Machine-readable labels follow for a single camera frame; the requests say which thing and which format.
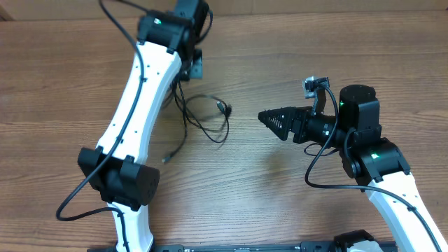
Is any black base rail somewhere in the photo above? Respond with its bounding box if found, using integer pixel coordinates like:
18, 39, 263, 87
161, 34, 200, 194
87, 241, 398, 252

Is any black grey-plug USB cable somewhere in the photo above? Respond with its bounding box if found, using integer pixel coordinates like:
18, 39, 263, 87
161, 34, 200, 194
174, 82, 233, 144

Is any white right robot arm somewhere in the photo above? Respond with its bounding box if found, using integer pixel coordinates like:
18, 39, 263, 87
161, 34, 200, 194
258, 81, 447, 251

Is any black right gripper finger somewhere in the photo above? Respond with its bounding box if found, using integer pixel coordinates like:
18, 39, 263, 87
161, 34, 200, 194
260, 117, 296, 141
258, 106, 299, 121

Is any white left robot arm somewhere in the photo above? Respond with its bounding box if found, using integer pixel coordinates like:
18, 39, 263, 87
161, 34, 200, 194
78, 1, 212, 251

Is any brown cardboard wall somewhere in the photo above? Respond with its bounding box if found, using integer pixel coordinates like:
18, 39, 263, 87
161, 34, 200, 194
1, 0, 447, 21

